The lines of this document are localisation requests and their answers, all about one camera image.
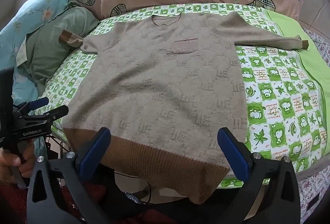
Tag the beige knit sweater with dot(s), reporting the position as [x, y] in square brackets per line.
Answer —
[159, 79]

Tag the small floral bed sheet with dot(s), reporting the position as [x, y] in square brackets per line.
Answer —
[317, 182]

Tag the person's left hand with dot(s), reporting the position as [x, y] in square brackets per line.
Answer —
[7, 164]

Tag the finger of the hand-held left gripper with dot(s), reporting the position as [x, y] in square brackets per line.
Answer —
[58, 112]
[38, 103]

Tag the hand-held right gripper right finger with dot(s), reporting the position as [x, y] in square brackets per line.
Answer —
[232, 155]

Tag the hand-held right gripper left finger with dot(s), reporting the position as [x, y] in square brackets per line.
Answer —
[94, 152]

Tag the sage green pillow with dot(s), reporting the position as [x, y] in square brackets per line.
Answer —
[59, 43]

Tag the teal floral quilt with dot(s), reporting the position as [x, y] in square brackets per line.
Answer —
[33, 12]

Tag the green printed blanket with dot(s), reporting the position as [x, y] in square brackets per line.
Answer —
[278, 100]

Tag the red garment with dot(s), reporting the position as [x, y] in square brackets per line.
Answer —
[15, 203]

